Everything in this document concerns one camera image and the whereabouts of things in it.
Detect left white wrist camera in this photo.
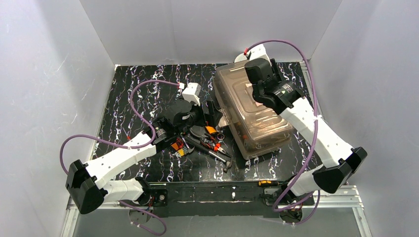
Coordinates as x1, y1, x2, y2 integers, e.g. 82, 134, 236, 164
182, 82, 201, 106

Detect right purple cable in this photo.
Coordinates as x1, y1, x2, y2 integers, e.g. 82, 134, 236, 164
244, 39, 322, 226

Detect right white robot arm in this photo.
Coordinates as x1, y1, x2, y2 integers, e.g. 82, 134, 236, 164
245, 58, 368, 205

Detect purple cable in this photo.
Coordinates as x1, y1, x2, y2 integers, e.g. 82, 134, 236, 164
59, 79, 184, 236
244, 39, 322, 226

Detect red needle nose pliers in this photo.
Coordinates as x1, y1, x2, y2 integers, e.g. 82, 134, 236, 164
204, 133, 231, 158

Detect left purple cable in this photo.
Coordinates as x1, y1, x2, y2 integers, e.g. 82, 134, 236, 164
59, 79, 184, 236

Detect white filament spool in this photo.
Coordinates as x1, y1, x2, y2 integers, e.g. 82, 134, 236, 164
234, 52, 249, 63

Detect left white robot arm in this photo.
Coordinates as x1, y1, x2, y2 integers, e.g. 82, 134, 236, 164
65, 99, 222, 214

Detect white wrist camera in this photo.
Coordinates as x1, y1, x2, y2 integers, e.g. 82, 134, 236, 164
182, 82, 201, 106
244, 44, 270, 61

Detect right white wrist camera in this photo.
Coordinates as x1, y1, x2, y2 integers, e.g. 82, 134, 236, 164
244, 44, 270, 61

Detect orange handle pliers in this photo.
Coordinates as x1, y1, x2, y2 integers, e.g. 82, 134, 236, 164
205, 125, 219, 136

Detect black handle hammer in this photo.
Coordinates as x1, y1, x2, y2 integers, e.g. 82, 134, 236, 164
184, 137, 231, 173

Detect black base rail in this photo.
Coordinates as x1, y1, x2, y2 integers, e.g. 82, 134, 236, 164
144, 181, 289, 219

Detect black marble pattern mat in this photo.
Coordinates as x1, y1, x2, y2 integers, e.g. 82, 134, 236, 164
98, 64, 310, 182

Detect beige plastic tool box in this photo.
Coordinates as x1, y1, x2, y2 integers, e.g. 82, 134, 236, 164
213, 61, 293, 160

